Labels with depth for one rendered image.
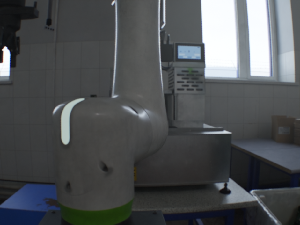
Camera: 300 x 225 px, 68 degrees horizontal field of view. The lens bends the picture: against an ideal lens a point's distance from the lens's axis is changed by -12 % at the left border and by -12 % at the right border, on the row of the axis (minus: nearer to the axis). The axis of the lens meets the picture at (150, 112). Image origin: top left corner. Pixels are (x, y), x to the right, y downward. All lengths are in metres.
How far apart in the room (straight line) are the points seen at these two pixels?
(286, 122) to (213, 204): 1.74
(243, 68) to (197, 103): 2.17
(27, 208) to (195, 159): 0.90
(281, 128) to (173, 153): 1.73
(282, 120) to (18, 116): 2.82
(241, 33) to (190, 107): 2.34
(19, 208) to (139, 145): 1.11
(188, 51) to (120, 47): 0.83
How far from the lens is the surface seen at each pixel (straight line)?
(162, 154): 1.08
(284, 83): 3.22
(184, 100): 1.29
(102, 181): 0.36
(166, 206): 1.02
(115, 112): 0.35
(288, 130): 2.68
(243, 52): 3.47
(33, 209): 1.42
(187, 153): 1.10
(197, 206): 1.03
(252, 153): 2.11
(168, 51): 1.32
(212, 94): 2.83
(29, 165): 3.04
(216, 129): 1.22
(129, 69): 0.50
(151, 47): 0.52
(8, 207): 1.48
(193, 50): 1.32
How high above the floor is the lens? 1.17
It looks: 3 degrees down
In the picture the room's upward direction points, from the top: straight up
